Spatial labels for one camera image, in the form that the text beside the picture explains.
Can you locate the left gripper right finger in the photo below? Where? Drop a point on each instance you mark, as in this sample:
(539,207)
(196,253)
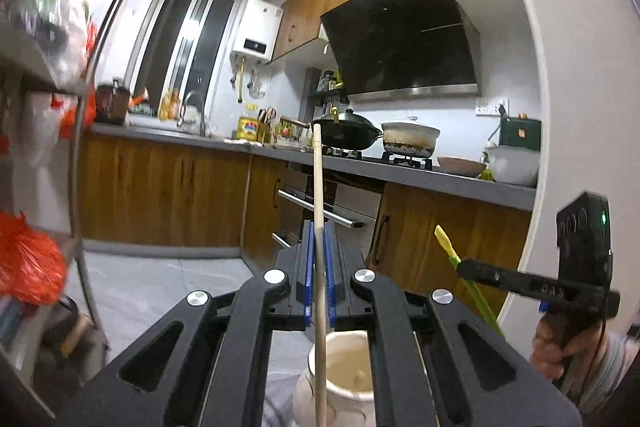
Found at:
(433,361)

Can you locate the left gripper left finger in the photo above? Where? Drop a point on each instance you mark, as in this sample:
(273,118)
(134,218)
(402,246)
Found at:
(205,362)

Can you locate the wooden chopstick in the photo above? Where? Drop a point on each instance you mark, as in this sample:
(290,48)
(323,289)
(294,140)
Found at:
(320,313)
(361,381)

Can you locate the steel kitchen faucet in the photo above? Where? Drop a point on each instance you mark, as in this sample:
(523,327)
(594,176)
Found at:
(191,117)

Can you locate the person's right hand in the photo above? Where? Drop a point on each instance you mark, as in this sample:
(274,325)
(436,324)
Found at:
(548,356)

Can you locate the cream ceramic double utensil holder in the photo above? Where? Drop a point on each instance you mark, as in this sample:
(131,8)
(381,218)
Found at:
(346,352)

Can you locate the built-in steel oven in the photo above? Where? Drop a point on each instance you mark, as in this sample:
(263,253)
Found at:
(353,210)

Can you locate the wooden base cabinets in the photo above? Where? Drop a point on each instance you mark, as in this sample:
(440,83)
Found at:
(136,187)

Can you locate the red plastic bag on shelf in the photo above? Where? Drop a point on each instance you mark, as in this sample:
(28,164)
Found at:
(32,266)

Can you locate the white ceramic pot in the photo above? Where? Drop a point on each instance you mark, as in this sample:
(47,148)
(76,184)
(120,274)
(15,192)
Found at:
(409,139)

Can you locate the yellow oil bottle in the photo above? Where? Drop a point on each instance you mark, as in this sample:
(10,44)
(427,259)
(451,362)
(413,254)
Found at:
(248,123)

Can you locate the black wok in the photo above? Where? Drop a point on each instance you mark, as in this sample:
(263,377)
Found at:
(347,130)

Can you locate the electric pressure cooker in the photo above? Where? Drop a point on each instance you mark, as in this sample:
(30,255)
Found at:
(112,102)

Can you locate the white plastic bag hanging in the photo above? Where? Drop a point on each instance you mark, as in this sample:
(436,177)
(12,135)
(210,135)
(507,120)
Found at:
(39,126)

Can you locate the black range hood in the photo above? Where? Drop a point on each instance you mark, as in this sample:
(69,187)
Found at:
(394,49)

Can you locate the white water heater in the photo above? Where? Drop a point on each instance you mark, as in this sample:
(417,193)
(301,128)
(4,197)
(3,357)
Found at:
(258,30)

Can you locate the clear plastic bag on shelf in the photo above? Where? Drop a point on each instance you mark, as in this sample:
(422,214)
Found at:
(60,32)

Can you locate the steel shelving rack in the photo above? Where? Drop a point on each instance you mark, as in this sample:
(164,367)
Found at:
(52,341)

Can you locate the window with sliding frame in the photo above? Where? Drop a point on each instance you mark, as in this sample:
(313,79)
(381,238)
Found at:
(178,56)

